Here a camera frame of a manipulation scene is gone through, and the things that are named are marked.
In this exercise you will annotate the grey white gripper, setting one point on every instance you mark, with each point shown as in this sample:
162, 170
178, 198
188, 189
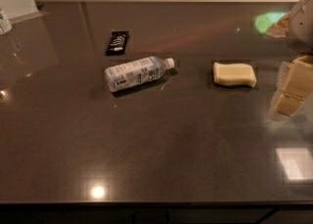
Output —
301, 27

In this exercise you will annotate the blue plastic water bottle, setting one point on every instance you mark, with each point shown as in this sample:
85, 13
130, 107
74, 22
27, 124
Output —
136, 73

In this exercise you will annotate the yellow sponge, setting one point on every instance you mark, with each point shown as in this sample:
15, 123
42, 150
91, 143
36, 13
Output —
234, 74

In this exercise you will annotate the black snack bar wrapper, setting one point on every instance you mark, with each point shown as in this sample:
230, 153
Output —
118, 42

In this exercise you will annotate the white container at left edge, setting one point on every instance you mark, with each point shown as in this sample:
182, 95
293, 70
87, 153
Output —
5, 25

